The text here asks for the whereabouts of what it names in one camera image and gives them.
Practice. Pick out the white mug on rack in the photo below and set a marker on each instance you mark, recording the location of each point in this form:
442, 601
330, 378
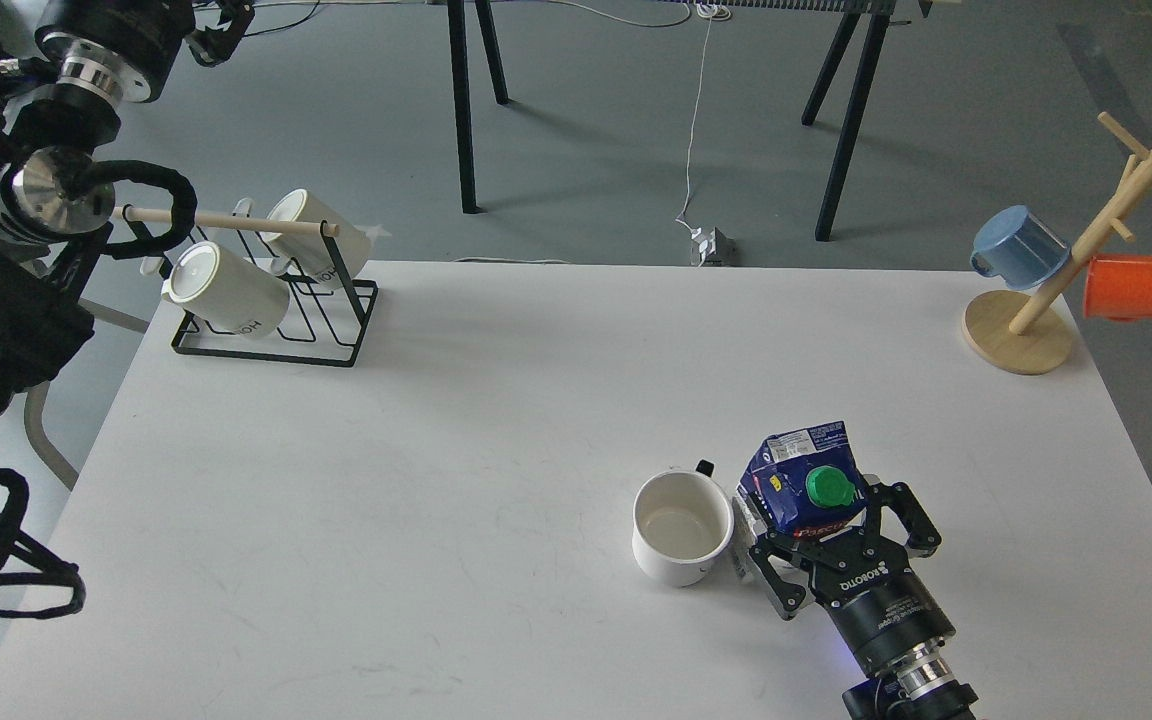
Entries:
227, 291
309, 249

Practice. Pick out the orange cup on tree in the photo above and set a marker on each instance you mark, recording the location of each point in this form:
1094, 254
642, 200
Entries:
1118, 287

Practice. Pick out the black table legs right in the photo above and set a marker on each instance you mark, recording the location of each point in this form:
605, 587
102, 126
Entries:
880, 13

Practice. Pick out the grey office chair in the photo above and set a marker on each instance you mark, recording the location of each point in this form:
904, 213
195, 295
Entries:
36, 397

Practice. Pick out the grey power adapter on floor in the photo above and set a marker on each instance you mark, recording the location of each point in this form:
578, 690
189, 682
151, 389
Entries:
711, 247

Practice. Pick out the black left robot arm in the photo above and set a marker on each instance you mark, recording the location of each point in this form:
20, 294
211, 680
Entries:
61, 210

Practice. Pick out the white mug front on rack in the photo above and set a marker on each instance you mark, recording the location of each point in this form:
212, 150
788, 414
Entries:
227, 291

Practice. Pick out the blue white milk carton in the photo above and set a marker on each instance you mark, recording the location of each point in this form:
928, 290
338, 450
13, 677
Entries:
803, 483

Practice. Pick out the black wire mug rack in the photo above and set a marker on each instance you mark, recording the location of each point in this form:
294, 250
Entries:
321, 327

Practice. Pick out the black table legs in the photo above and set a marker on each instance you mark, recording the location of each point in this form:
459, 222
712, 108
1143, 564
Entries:
880, 13
460, 81

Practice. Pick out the white smiley mug black handle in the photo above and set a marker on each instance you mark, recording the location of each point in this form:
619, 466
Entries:
683, 521

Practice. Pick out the wooden mug tree stand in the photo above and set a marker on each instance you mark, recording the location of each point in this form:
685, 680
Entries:
1019, 331

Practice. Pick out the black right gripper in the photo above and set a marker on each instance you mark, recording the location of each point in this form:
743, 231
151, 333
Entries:
878, 605

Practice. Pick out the white mug rear on rack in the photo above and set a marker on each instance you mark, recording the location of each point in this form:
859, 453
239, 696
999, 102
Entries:
309, 249

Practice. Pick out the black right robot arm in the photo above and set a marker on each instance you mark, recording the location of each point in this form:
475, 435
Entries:
920, 685

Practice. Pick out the blue cup on tree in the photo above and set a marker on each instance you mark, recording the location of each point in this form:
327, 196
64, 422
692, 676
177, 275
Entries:
1017, 247

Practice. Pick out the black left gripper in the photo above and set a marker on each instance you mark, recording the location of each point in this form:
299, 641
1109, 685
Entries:
124, 50

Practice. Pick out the black table legs left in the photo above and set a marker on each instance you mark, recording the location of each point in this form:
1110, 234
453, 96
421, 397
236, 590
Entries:
460, 81

